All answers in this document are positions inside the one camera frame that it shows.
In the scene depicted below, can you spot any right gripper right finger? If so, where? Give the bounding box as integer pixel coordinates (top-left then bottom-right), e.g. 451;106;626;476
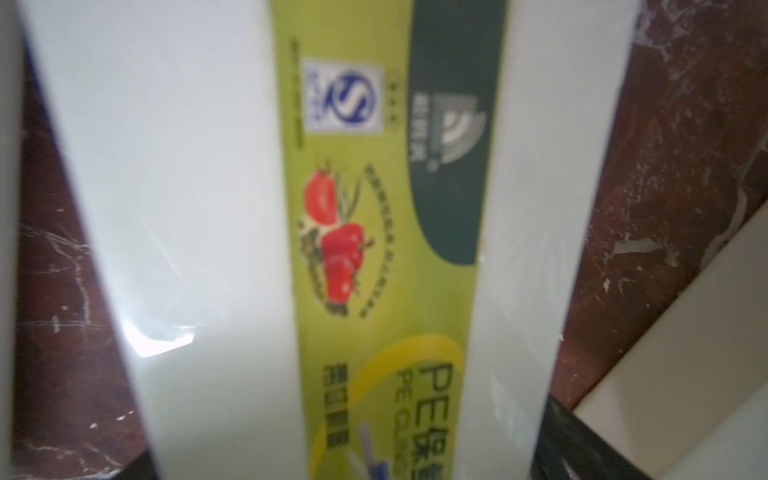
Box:
530;395;650;480

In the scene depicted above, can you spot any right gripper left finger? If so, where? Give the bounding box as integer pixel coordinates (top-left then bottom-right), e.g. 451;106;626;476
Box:
116;450;159;480

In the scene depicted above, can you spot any white dispenser box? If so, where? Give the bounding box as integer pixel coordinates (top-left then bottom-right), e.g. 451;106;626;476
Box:
19;1;639;479
1;1;25;479

